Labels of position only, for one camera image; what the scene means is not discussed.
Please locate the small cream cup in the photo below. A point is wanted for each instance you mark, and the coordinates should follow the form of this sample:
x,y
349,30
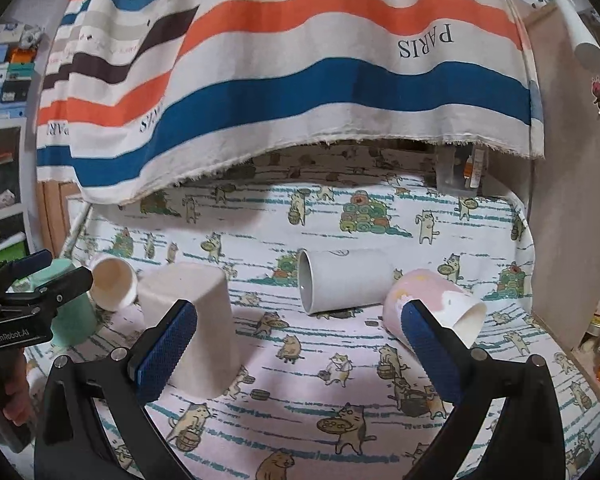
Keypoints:
x,y
115,285

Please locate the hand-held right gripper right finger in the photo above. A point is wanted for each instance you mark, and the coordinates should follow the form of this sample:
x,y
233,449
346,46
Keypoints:
x,y
430,355

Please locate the wooden cabinet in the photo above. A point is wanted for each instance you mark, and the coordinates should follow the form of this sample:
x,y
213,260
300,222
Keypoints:
x,y
55,215

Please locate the person's left hand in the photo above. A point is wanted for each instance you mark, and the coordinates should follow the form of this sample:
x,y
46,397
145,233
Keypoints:
x,y
15,385

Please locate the clear plastic container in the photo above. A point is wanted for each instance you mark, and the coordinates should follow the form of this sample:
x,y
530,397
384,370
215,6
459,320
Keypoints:
x,y
450,175

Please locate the large pale pink cup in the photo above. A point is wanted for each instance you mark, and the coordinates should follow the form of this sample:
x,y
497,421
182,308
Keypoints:
x,y
212,340

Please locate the white shelf unit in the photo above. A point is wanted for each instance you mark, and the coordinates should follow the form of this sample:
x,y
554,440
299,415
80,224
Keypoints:
x,y
22,180

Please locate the stack of storage boxes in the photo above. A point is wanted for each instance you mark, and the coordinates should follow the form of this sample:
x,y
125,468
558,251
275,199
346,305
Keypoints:
x,y
5,75

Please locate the white tube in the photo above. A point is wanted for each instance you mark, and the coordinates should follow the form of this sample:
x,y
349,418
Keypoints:
x,y
575,25

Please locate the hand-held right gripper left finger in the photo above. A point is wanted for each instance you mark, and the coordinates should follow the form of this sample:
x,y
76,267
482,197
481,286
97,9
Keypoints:
x,y
165,352

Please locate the cat printed tablecloth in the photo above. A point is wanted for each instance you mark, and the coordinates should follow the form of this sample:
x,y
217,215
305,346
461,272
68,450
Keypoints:
x,y
305,375

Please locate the striped cloth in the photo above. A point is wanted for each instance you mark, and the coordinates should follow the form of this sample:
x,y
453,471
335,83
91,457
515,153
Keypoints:
x,y
330,85

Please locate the glass jar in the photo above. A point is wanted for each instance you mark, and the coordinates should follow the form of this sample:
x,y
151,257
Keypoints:
x,y
596,335

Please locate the wooden board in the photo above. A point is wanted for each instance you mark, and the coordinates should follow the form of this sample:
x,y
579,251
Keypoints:
x,y
565,210

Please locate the pink and white cup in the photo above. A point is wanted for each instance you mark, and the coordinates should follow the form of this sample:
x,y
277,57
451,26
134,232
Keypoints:
x,y
440,295

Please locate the mint green cup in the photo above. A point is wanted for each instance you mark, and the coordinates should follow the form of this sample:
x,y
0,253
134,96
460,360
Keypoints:
x,y
75,325

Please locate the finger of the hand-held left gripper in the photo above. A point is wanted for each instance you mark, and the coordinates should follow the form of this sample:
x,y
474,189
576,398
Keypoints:
x,y
65,286
32,262

